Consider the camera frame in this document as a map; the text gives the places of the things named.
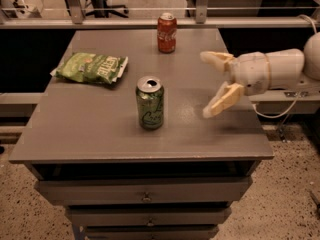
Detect metal railing frame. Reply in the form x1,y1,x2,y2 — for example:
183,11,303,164
1,0,320,29

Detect middle grey drawer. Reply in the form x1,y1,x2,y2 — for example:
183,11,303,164
66,207,231,227

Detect white cable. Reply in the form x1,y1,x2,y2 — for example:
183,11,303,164
253,14,318,120

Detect grey drawer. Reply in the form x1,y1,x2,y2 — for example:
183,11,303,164
66,207,231,227
86,225,218,240
35,177,252,206

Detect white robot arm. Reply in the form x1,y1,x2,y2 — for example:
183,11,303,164
200,32,320,118

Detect red cola can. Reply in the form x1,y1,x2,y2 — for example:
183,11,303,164
157,12,177,53

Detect green soda can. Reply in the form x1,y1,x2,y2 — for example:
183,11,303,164
136,76,164,130

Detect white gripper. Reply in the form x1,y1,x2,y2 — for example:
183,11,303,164
200,51,270,118

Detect bottom grey drawer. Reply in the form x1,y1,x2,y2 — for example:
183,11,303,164
86,225,218,240

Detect top grey drawer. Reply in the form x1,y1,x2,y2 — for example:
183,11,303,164
35,177,252,206

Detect green chip bag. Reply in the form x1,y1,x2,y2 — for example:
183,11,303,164
51,52,128,84

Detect grey drawer cabinet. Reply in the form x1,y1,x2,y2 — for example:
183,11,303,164
8,28,275,240

